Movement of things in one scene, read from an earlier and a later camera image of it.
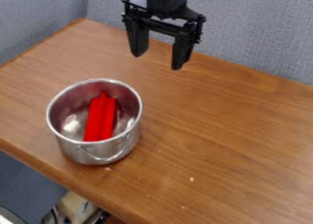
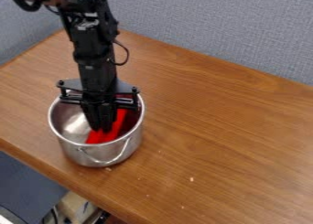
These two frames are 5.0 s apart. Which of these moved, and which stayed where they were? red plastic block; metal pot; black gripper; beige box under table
Moved: black gripper; red plastic block
Stayed: beige box under table; metal pot
